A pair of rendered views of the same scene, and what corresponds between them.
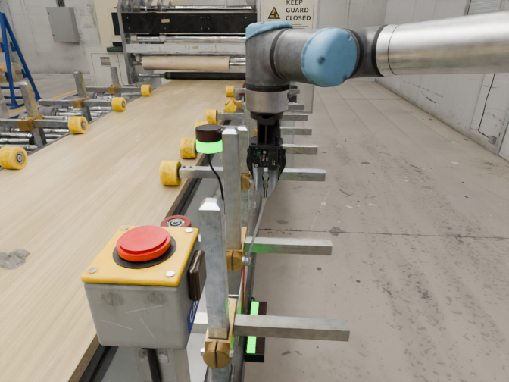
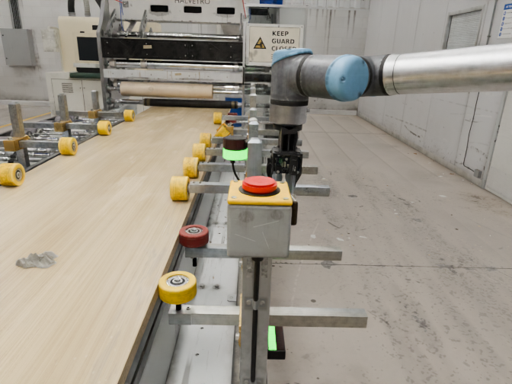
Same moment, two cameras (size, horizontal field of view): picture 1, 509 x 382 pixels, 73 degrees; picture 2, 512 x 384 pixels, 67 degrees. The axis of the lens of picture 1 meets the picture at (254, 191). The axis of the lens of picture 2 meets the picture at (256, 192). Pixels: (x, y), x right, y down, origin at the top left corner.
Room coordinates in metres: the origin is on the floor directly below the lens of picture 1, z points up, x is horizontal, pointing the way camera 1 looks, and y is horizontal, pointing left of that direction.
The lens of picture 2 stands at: (-0.20, 0.13, 1.37)
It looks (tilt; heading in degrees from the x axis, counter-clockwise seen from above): 19 degrees down; 355
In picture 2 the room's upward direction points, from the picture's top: 2 degrees clockwise
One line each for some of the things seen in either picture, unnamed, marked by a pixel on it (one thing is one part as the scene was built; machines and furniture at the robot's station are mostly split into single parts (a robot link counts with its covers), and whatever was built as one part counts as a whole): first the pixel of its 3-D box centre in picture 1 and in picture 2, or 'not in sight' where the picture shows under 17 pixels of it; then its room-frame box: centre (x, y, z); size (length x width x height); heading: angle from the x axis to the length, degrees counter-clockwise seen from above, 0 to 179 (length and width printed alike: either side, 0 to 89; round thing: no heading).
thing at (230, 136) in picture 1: (233, 223); (252, 228); (0.73, 0.05, 0.94); 0.04 x 0.04 x 0.48; 86
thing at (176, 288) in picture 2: not in sight; (178, 301); (0.53, 0.22, 0.85); 0.08 x 0.08 x 0.11
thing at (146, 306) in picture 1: (151, 286); (258, 220); (0.22, 0.09, 1.18); 0.07 x 0.07 x 0.08; 86
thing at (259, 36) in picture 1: (269, 56); (291, 76); (0.73, -0.03, 1.32); 0.10 x 0.09 x 0.12; 40
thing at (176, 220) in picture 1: (177, 239); (194, 247); (0.78, 0.21, 0.85); 0.08 x 0.08 x 0.11
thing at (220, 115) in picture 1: (258, 116); (253, 140); (1.77, -0.02, 0.95); 0.50 x 0.04 x 0.04; 86
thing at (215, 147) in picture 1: (210, 143); (235, 152); (0.73, 0.10, 1.14); 0.06 x 0.06 x 0.02
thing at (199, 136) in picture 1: (209, 133); (235, 142); (0.73, 0.10, 1.16); 0.06 x 0.06 x 0.02
